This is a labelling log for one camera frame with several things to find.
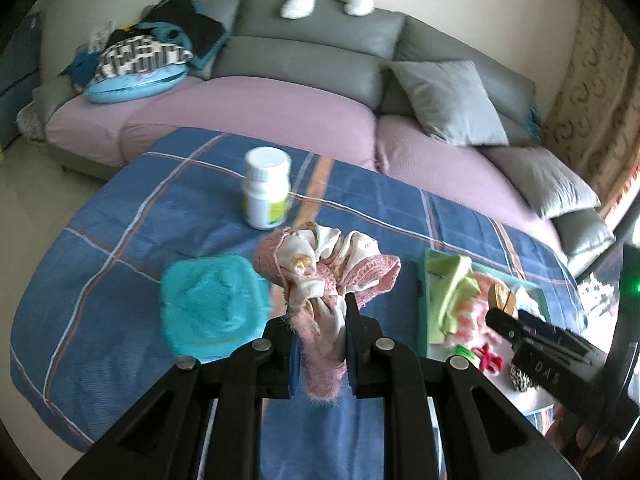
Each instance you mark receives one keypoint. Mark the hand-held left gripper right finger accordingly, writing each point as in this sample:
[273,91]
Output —
[352,360]

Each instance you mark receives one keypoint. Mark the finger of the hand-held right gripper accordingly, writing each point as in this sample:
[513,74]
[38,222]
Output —
[555,332]
[507,330]

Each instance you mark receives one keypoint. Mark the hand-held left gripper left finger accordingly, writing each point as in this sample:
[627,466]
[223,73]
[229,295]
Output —
[295,367]

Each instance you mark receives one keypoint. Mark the small peach packet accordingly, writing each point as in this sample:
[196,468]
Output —
[502,300]

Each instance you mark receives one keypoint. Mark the leopard print scrunchie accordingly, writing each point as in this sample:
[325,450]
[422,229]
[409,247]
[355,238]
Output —
[520,379]

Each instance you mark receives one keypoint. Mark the pink white fuzzy sock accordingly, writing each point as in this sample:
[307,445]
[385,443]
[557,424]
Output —
[472,320]

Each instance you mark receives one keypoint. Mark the green tissue pack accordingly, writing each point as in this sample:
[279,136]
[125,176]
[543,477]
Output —
[462,351]

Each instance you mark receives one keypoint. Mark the green cloth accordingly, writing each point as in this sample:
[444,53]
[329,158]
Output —
[450,290]

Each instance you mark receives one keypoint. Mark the pink floral cloth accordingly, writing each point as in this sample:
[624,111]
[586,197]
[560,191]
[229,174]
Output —
[320,280]

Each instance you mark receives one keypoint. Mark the teal cardboard tray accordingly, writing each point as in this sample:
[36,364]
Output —
[423,285]

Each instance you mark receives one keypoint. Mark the teal toy suitcase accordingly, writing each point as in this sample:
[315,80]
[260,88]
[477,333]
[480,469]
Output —
[210,305]

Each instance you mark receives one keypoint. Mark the grey square pillow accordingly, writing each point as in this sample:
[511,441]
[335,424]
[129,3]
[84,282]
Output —
[445,100]
[545,180]

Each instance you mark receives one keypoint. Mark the white bottle green label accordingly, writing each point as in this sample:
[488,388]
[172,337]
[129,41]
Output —
[265,190]

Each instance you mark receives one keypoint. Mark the blue plaid blanket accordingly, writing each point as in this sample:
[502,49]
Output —
[150,210]

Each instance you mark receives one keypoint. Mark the teal tasselled cloth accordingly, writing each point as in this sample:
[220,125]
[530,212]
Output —
[534,117]

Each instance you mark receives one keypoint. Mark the beige patterned curtain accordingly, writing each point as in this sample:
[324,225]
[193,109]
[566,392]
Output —
[590,110]

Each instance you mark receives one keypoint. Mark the pink sofa cover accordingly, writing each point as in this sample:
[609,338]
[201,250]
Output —
[250,110]

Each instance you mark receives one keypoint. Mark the grey sofa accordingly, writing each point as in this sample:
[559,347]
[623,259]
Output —
[310,60]

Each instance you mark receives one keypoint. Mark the blue inflatable cushion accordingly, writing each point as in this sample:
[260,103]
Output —
[135,87]

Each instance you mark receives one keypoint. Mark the black garment teal trim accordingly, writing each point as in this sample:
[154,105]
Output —
[195,25]

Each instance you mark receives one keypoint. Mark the grey fluffy cloth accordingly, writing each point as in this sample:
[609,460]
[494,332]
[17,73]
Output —
[30,122]

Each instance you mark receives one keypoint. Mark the blue cloth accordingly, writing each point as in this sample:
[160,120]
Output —
[82,67]

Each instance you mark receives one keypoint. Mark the blue grey cabinet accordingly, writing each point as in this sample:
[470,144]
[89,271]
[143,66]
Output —
[17,75]

